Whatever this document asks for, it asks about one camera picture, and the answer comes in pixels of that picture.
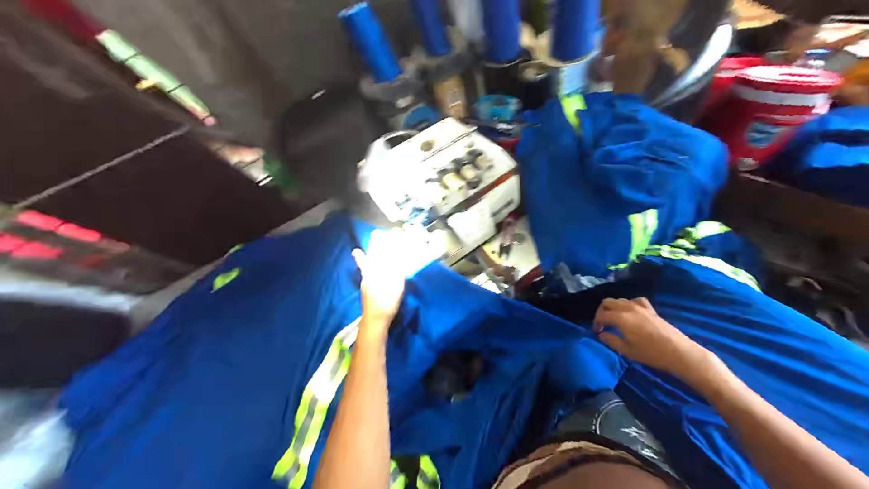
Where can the red bucket with white band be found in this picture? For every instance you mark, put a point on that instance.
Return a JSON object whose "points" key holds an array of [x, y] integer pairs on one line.
{"points": [[781, 115]]}

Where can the person's right forearm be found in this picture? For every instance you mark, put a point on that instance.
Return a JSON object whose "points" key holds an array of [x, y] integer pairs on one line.
{"points": [[770, 421]]}

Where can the person's left forearm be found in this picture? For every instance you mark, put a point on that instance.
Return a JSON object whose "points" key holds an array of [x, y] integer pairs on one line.
{"points": [[360, 407]]}

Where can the blue cloth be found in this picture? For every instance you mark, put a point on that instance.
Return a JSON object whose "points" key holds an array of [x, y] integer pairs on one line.
{"points": [[825, 149]]}

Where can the person's left hand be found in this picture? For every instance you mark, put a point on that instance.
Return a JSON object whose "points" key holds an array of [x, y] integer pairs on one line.
{"points": [[388, 271]]}

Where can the white thread spool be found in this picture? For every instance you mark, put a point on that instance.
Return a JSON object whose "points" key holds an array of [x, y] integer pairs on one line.
{"points": [[466, 19]]}

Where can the teal round container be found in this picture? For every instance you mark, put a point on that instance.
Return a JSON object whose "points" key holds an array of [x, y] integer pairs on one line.
{"points": [[497, 107]]}

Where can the person's right hand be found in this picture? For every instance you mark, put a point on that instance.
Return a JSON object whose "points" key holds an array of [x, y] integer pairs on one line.
{"points": [[648, 334]]}

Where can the blue thread spool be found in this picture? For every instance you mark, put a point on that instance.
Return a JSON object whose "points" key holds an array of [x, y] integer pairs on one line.
{"points": [[431, 27], [574, 30], [501, 30], [370, 43]]}

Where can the person's right fingers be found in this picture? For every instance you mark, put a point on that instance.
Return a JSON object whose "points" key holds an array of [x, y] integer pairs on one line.
{"points": [[619, 314]]}

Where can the white sewing machine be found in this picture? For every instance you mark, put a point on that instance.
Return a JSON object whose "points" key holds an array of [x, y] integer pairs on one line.
{"points": [[434, 170]]}

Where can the bunched blue garment, yellow stripes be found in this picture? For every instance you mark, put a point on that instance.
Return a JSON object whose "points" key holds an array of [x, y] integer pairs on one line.
{"points": [[590, 183]]}

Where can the long pale green strip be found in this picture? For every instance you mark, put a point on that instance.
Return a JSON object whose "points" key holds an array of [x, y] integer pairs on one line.
{"points": [[151, 73]]}

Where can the large round metal bowl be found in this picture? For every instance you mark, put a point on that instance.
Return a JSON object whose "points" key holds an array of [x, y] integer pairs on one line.
{"points": [[703, 61]]}

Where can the person's left fingers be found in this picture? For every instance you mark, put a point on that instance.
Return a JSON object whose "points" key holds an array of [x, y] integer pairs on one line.
{"points": [[414, 246]]}

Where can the person's right thumb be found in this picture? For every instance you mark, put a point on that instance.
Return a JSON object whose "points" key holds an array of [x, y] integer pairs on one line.
{"points": [[612, 341]]}

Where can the person's body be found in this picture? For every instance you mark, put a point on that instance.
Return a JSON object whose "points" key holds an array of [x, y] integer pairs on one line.
{"points": [[590, 468]]}

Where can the blue garment with reflective stripes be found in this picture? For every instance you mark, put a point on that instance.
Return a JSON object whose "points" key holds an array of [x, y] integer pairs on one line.
{"points": [[217, 380]]}

